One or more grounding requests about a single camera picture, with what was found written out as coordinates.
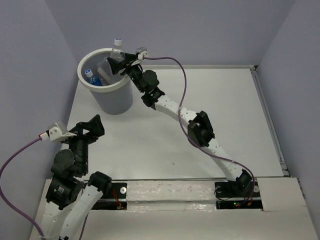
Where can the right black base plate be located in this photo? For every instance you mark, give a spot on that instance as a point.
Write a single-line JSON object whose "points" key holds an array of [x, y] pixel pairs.
{"points": [[227, 199]]}

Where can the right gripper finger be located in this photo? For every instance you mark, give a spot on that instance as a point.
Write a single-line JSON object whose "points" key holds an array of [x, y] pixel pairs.
{"points": [[131, 59], [115, 65]]}

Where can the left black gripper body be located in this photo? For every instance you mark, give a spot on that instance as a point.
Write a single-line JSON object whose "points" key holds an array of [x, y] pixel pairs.
{"points": [[80, 142]]}

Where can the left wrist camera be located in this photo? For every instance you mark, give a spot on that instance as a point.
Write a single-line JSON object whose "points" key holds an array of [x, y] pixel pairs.
{"points": [[57, 132]]}

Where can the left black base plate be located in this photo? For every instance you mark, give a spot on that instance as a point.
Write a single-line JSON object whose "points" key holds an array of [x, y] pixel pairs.
{"points": [[115, 199]]}

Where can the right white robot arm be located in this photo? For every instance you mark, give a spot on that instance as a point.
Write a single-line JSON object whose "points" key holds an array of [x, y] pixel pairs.
{"points": [[196, 126]]}

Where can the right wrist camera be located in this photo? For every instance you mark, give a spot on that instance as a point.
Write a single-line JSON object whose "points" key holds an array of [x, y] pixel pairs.
{"points": [[141, 53]]}

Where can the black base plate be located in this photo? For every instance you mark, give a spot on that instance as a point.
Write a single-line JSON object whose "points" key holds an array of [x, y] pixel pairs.
{"points": [[227, 199], [115, 199]]}

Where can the white cylindrical plastic bin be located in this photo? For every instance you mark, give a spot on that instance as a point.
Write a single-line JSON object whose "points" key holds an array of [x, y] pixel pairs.
{"points": [[113, 99]]}

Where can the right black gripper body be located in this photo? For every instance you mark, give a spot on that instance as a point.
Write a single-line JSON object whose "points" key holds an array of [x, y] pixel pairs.
{"points": [[133, 72]]}

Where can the large square clear bottle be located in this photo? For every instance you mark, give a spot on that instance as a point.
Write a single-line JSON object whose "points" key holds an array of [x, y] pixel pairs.
{"points": [[105, 71]]}

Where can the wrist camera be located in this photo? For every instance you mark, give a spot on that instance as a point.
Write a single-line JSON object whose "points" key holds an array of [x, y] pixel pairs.
{"points": [[57, 132], [141, 53]]}

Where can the blue label Pocari bottle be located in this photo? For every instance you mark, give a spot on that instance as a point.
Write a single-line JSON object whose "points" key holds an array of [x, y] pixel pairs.
{"points": [[92, 79]]}

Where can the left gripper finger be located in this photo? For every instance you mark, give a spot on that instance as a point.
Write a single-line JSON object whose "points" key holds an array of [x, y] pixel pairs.
{"points": [[94, 126], [78, 129]]}

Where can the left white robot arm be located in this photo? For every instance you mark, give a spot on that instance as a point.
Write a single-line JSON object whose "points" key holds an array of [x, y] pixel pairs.
{"points": [[68, 200]]}

